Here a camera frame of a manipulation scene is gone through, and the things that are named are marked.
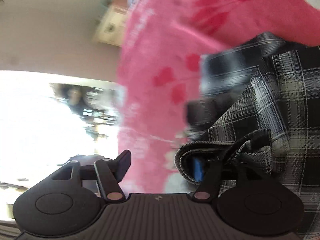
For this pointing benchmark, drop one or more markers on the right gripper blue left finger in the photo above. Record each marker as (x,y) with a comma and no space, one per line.
(123,163)

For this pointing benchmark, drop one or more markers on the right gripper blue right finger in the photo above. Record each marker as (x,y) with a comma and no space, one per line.
(198,170)

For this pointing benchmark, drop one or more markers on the black white plaid shirt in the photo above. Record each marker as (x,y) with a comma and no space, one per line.
(260,105)

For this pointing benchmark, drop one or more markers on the wheelchair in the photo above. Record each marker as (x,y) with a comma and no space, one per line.
(96,107)

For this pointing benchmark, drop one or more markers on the cream bedside nightstand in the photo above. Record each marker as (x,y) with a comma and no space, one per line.
(111,28)

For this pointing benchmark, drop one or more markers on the red floral fleece blanket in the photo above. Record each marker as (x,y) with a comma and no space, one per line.
(159,70)

